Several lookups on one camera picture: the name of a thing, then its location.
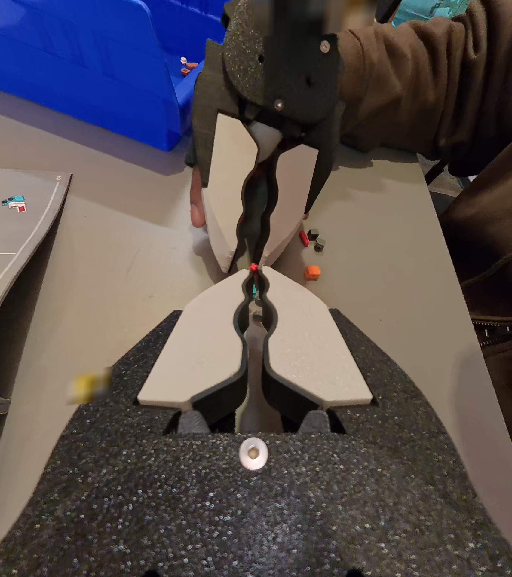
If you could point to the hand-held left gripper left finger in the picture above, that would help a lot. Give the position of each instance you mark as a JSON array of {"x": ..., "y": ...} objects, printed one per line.
[{"x": 197, "y": 356}]

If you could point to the person's brown jacket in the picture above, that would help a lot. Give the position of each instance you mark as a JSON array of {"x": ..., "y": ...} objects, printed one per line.
[{"x": 508, "y": 248}]

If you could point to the pile of orange bricks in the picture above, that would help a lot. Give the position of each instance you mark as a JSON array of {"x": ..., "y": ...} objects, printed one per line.
[{"x": 189, "y": 67}]

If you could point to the yellow and blue brick build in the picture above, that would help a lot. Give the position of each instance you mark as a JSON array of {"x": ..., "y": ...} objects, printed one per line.
[{"x": 86, "y": 385}]

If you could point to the grey desk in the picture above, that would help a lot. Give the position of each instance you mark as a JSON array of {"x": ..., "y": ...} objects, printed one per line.
[{"x": 373, "y": 383}]

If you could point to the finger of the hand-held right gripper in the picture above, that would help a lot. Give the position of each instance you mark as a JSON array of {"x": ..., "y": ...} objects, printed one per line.
[
  {"x": 296, "y": 189},
  {"x": 224, "y": 180}
]

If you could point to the teal toy brick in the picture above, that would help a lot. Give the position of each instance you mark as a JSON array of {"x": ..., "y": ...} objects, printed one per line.
[{"x": 253, "y": 292}]

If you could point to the orange toy brick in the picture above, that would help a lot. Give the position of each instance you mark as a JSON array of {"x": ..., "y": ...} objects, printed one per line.
[{"x": 312, "y": 272}]

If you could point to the person's right forearm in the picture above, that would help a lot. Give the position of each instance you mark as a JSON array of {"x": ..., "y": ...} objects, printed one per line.
[{"x": 418, "y": 90}]

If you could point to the grey instruction booklet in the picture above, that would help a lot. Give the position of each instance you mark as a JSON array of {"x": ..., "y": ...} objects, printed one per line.
[{"x": 3, "y": 252}]

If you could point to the blue plastic bin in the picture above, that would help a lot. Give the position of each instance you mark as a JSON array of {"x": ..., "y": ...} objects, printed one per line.
[
  {"x": 192, "y": 22},
  {"x": 80, "y": 67}
]

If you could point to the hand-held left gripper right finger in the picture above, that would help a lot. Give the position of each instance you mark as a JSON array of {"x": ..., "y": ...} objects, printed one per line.
[{"x": 314, "y": 356}]

